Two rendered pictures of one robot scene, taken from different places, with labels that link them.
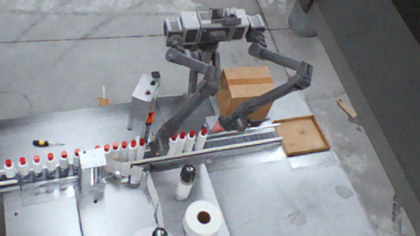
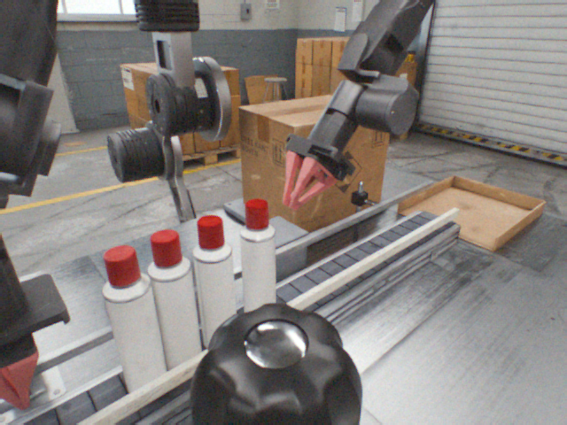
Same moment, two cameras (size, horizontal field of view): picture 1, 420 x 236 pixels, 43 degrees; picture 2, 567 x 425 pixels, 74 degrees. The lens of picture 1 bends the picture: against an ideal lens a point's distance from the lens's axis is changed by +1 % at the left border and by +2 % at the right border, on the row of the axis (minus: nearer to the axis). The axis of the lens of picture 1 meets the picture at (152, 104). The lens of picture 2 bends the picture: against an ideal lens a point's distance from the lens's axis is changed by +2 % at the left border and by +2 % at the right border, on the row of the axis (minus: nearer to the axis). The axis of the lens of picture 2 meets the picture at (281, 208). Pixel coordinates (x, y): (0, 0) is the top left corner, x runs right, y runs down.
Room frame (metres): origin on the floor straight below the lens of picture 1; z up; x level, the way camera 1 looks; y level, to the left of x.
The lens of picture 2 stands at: (1.35, -0.23, 1.31)
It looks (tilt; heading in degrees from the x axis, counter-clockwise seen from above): 26 degrees down; 343
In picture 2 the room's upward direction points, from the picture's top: straight up
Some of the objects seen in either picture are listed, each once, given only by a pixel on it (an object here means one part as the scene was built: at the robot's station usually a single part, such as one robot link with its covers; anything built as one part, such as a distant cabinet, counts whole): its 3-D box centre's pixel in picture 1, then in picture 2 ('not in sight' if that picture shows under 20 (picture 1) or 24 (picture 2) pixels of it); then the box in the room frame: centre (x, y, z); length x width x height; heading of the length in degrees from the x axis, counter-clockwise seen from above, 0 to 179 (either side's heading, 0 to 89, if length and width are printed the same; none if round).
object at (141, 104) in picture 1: (144, 97); not in sight; (1.74, 0.05, 1.38); 0.17 x 0.10 x 0.19; 168
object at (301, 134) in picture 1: (300, 134); (470, 207); (2.09, -1.00, 0.85); 0.30 x 0.26 x 0.04; 113
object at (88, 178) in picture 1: (91, 169); not in sight; (1.45, 0.27, 1.01); 0.14 x 0.13 x 0.26; 113
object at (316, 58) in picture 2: not in sight; (353, 92); (5.44, -2.37, 0.57); 1.20 x 0.85 x 1.14; 111
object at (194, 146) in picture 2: not in sight; (182, 110); (5.63, -0.41, 0.45); 1.20 x 0.84 x 0.89; 20
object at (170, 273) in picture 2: (180, 142); (174, 304); (1.76, -0.21, 0.98); 0.05 x 0.05 x 0.20
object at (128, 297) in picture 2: (171, 144); (135, 324); (1.73, -0.16, 0.98); 0.05 x 0.05 x 0.20
